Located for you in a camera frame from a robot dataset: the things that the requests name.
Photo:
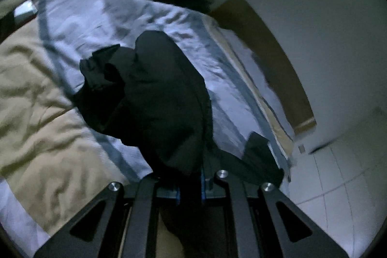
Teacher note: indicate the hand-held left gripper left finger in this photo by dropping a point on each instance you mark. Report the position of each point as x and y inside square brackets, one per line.
[177, 195]

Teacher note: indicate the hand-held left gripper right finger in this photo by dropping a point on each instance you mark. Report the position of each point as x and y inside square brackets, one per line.
[203, 185]

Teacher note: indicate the black garment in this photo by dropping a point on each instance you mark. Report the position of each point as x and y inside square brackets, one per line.
[157, 100]

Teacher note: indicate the wooden headboard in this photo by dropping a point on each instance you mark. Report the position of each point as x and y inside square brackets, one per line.
[269, 61]

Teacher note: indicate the beige blanket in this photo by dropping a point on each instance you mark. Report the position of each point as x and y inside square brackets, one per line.
[39, 113]

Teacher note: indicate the bed with white-beige bedding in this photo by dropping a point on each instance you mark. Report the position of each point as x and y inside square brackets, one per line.
[99, 19]

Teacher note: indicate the wall socket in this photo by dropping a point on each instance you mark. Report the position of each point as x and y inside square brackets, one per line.
[301, 149]

